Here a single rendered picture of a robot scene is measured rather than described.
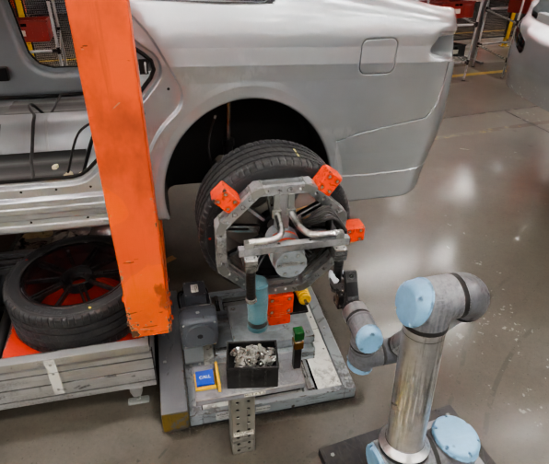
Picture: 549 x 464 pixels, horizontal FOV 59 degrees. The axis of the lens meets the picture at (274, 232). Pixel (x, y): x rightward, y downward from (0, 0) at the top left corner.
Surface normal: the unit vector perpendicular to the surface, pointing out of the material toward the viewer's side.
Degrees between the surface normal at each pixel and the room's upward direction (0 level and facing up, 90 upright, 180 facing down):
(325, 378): 0
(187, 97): 90
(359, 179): 90
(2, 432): 0
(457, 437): 5
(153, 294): 90
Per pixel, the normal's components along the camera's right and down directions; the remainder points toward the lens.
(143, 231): 0.22, 0.55
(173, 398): 0.02, -0.83
